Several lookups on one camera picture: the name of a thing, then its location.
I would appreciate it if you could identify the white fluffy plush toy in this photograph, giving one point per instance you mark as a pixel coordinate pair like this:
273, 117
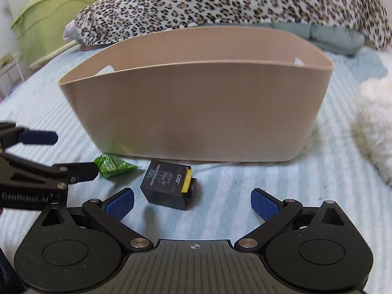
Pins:
372, 124

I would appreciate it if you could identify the white wire rack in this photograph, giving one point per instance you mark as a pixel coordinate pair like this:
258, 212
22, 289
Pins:
11, 73

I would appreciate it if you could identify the green plastic storage box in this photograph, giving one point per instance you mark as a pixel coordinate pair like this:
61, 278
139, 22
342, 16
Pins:
40, 25

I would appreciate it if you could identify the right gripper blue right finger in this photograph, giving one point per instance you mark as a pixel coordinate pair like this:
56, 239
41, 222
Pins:
277, 215

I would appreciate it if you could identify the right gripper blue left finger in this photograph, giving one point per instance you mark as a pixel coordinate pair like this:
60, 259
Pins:
107, 215

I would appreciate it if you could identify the black small box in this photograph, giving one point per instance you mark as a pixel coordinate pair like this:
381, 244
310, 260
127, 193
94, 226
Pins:
169, 184

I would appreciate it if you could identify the green snack packet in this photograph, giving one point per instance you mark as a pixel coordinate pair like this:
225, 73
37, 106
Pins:
110, 166

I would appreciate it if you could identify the beige plastic storage bin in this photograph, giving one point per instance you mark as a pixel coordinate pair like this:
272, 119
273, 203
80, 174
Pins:
231, 94

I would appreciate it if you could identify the leopard print blanket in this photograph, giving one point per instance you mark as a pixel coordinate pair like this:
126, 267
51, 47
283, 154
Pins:
105, 22

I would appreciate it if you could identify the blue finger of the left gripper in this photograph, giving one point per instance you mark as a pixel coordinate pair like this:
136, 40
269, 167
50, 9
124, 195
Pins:
11, 135
72, 173

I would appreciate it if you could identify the striped blue bed sheet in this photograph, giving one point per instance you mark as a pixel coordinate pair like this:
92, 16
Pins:
331, 165

